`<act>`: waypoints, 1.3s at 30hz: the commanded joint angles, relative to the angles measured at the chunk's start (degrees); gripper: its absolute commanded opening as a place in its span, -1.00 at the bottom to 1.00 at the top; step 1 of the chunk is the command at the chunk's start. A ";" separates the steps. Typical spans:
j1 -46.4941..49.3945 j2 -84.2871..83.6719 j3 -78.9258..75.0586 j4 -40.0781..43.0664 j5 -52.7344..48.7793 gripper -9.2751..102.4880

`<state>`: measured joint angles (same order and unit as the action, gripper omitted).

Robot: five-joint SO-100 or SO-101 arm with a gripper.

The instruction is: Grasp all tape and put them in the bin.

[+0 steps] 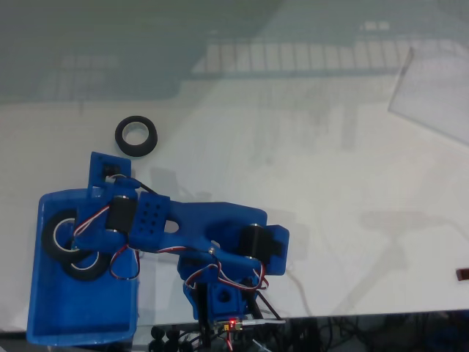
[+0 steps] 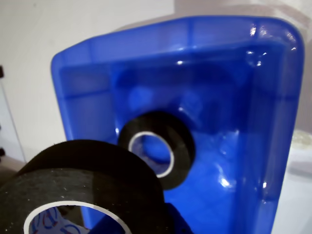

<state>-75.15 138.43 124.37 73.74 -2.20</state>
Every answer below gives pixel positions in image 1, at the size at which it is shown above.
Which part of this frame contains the black tape roll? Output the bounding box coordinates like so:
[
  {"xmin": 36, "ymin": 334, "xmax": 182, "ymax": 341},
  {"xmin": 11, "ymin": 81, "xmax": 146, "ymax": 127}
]
[
  {"xmin": 40, "ymin": 208, "xmax": 80, "ymax": 263},
  {"xmin": 60, "ymin": 249, "xmax": 111, "ymax": 282},
  {"xmin": 114, "ymin": 115, "xmax": 159, "ymax": 158}
]

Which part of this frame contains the blue plastic bin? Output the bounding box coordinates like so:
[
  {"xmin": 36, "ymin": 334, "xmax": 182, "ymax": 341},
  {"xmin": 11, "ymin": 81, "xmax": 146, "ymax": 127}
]
[{"xmin": 26, "ymin": 188, "xmax": 142, "ymax": 348}]

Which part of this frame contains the black clamp knob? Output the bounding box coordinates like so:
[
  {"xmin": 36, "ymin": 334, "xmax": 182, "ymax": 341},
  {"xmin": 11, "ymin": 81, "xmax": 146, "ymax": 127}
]
[
  {"xmin": 149, "ymin": 325, "xmax": 165, "ymax": 352},
  {"xmin": 163, "ymin": 328, "xmax": 181, "ymax": 352}
]

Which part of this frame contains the motor controller board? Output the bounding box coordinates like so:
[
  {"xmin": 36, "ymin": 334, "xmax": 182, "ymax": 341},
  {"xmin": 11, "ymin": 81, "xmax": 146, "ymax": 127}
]
[{"xmin": 210, "ymin": 318, "xmax": 245, "ymax": 333}]

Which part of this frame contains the clear acrylic sheet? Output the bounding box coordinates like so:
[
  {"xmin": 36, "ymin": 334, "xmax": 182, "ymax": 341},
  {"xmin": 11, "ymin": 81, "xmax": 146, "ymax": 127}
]
[{"xmin": 387, "ymin": 46, "xmax": 469, "ymax": 144}]

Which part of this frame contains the red white servo wire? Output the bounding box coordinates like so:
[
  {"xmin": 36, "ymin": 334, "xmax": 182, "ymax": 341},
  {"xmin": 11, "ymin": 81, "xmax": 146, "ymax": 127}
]
[
  {"xmin": 74, "ymin": 205, "xmax": 111, "ymax": 238},
  {"xmin": 108, "ymin": 241, "xmax": 142, "ymax": 282}
]

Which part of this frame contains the blue gripper camera mount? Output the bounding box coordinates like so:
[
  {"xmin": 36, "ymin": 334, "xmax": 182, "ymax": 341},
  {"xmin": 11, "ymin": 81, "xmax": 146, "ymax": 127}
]
[{"xmin": 89, "ymin": 151, "xmax": 133, "ymax": 191}]

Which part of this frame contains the black camera cable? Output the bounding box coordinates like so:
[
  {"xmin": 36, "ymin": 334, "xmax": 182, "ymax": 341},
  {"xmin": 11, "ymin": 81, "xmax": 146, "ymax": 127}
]
[{"xmin": 130, "ymin": 179, "xmax": 164, "ymax": 198}]

